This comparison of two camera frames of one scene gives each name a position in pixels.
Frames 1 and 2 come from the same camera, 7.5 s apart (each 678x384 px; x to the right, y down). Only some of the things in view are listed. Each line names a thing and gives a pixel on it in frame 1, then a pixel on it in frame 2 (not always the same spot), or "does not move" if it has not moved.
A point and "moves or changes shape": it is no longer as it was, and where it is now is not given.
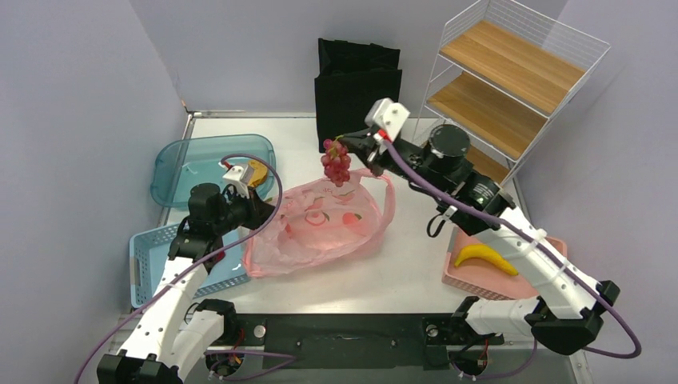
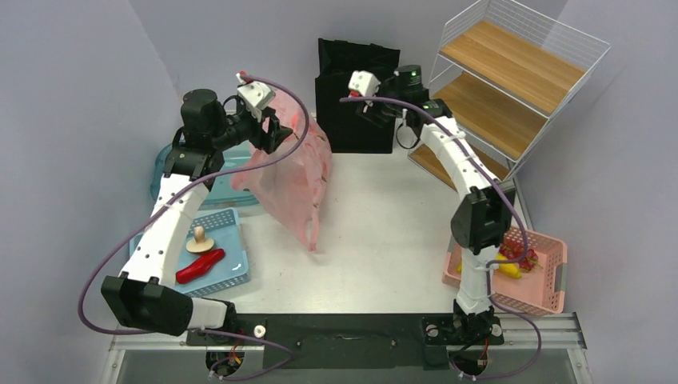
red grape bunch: x=337 y=161 moves or changes shape
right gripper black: x=367 y=146 → x=371 y=110
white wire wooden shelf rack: x=504 y=70 does not move
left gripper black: x=258 y=210 → x=262 y=140
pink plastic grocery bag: x=320 y=223 → x=293 y=190
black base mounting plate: x=356 y=342 does not move
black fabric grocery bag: x=352 y=76 does not move
